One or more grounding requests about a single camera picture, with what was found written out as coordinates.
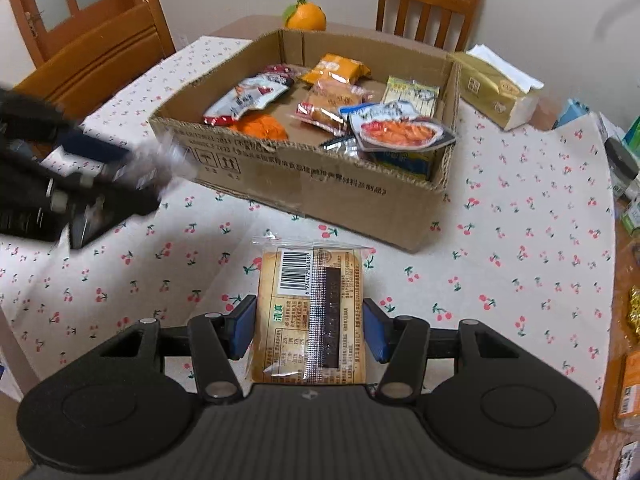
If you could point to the gold foil ornament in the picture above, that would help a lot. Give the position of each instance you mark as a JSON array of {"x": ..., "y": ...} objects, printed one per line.
[{"x": 634, "y": 310}]

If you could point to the orange foil snack packet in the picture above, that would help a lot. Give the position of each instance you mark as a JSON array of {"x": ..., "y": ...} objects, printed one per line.
[{"x": 262, "y": 127}]

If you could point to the black round jar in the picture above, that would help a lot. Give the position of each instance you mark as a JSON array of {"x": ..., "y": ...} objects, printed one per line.
[{"x": 620, "y": 160}]

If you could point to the light blue box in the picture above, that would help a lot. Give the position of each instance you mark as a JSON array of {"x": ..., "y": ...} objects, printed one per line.
[{"x": 572, "y": 112}]

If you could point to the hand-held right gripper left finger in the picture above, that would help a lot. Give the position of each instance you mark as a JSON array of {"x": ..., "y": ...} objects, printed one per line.
[{"x": 245, "y": 327}]

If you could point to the beige barcode cake packet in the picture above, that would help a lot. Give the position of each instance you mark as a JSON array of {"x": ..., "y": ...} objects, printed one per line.
[{"x": 300, "y": 310}]

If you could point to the red white snack packet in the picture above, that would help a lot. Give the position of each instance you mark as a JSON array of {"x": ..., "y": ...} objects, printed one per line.
[{"x": 245, "y": 97}]

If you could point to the orange box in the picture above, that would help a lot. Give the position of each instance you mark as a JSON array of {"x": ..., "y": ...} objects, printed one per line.
[{"x": 629, "y": 395}]

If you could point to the clear dark jerky packet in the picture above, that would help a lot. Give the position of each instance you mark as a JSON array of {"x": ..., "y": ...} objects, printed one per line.
[{"x": 160, "y": 160}]

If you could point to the orange yellow snack packet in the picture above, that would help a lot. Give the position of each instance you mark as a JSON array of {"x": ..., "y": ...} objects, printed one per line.
[{"x": 335, "y": 70}]

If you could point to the orange fruit with leaf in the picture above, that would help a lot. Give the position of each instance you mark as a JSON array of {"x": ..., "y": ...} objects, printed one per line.
[{"x": 305, "y": 17}]

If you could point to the bun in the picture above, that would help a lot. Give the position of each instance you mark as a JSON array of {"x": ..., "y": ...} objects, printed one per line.
[{"x": 325, "y": 105}]

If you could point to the brown cardboard box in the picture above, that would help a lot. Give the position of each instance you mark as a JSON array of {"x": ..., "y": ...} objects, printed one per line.
[{"x": 325, "y": 190}]

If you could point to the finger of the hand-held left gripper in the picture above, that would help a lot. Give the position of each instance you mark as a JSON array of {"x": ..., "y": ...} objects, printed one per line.
[
  {"x": 92, "y": 147},
  {"x": 120, "y": 200}
]

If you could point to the yellow green snack packet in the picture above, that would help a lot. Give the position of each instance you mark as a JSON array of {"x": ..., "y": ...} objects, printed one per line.
[{"x": 410, "y": 92}]

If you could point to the cherry print tablecloth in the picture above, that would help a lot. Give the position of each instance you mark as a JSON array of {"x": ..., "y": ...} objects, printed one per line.
[{"x": 525, "y": 210}]

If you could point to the green box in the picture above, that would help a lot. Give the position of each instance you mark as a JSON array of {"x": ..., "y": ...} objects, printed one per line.
[{"x": 633, "y": 135}]

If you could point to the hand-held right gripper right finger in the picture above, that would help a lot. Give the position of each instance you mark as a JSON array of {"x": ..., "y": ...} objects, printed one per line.
[{"x": 375, "y": 332}]

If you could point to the blue white snack packet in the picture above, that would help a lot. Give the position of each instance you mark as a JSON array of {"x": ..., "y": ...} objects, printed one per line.
[{"x": 400, "y": 130}]

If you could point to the gold white tissue pack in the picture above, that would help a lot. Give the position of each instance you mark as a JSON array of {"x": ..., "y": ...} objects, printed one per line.
[{"x": 490, "y": 90}]

